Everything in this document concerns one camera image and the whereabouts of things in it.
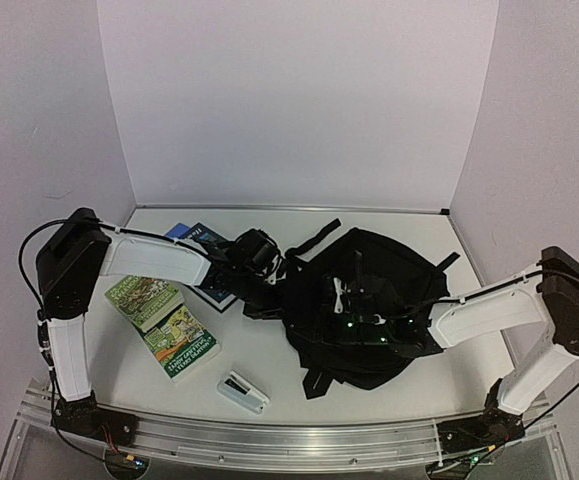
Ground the white stapler box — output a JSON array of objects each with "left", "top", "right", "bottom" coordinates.
[{"left": 216, "top": 371, "right": 270, "bottom": 415}]

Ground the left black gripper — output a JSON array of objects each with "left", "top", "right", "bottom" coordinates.
[{"left": 232, "top": 267, "right": 294, "bottom": 320}]

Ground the lower green paperback book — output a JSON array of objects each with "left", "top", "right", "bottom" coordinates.
[{"left": 141, "top": 304, "right": 221, "bottom": 384}]

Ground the dark blue hardcover book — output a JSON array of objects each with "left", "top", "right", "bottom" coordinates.
[{"left": 182, "top": 222, "right": 236, "bottom": 313}]

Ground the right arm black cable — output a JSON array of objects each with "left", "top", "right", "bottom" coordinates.
[{"left": 508, "top": 267, "right": 579, "bottom": 431}]

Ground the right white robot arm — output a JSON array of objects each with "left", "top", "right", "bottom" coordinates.
[{"left": 319, "top": 247, "right": 579, "bottom": 453}]

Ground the green paperback book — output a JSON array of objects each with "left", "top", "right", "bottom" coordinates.
[
  {"left": 141, "top": 304, "right": 221, "bottom": 384},
  {"left": 105, "top": 276, "right": 184, "bottom": 333}
]

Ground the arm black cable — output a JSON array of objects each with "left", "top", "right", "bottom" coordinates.
[
  {"left": 508, "top": 267, "right": 579, "bottom": 431},
  {"left": 17, "top": 219, "right": 78, "bottom": 321}
]

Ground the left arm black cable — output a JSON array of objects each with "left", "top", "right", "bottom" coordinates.
[{"left": 17, "top": 219, "right": 78, "bottom": 321}]

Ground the blue notebook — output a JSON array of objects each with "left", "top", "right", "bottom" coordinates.
[{"left": 165, "top": 223, "right": 191, "bottom": 239}]

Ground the upper green paperback book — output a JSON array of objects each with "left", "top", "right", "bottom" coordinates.
[{"left": 105, "top": 276, "right": 184, "bottom": 333}]

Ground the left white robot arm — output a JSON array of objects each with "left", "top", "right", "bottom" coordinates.
[{"left": 27, "top": 207, "right": 285, "bottom": 446}]

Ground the black student backpack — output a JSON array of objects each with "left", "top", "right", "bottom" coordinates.
[{"left": 280, "top": 220, "right": 459, "bottom": 400}]

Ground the aluminium mounting rail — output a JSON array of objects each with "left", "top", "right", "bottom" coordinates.
[{"left": 16, "top": 384, "right": 558, "bottom": 469}]

